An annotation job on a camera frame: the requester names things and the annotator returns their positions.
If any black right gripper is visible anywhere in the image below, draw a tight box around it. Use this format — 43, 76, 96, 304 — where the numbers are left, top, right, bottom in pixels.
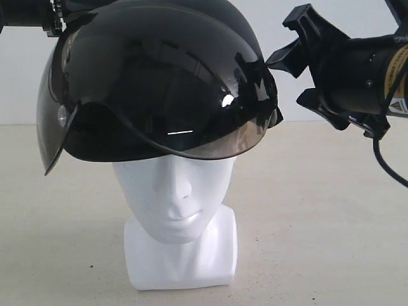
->
266, 3, 391, 134

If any black helmet with visor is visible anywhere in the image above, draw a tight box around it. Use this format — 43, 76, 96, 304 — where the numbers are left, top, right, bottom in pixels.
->
36, 1, 283, 173

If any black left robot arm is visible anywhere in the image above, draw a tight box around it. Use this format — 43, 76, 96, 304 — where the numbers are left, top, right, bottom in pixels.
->
1, 0, 65, 37

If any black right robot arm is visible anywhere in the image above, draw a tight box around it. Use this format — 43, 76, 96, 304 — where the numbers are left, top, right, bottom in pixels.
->
266, 1, 407, 138

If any white mannequin head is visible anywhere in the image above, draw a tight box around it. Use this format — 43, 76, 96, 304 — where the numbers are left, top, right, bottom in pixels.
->
113, 155, 238, 291

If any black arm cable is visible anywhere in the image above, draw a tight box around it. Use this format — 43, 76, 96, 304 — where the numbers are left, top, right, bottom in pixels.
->
363, 105, 408, 189

